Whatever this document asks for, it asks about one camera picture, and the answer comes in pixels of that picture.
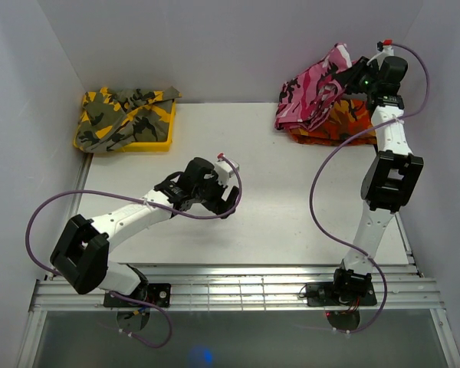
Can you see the orange camouflage folded trousers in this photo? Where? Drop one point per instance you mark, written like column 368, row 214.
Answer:
column 347, row 118

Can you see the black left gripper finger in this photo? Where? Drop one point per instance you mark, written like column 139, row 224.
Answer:
column 225, row 208
column 233, row 196

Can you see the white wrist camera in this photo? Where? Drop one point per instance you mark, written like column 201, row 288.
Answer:
column 384, row 49
column 225, row 169

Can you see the aluminium rail frame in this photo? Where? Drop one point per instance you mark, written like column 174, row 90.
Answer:
column 258, row 259

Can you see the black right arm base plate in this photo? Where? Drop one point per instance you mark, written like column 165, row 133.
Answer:
column 322, row 294

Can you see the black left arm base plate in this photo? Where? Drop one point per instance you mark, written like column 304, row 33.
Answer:
column 156, row 293

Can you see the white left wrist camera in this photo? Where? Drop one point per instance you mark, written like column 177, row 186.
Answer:
column 225, row 169

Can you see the pink camouflage trousers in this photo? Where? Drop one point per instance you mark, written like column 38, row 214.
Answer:
column 305, row 101

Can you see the green yellow camouflage trousers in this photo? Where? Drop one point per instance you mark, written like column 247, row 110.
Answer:
column 119, row 115

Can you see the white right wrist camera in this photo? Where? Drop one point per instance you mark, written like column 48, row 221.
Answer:
column 384, row 49

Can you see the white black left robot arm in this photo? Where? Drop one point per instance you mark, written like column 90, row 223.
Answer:
column 82, row 253

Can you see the yellow plastic tray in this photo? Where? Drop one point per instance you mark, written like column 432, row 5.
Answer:
column 153, row 142

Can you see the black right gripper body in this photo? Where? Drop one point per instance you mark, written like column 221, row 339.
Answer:
column 363, row 77

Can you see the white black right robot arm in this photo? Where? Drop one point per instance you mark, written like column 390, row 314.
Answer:
column 390, row 180

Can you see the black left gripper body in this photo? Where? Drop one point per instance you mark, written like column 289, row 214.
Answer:
column 211, row 195

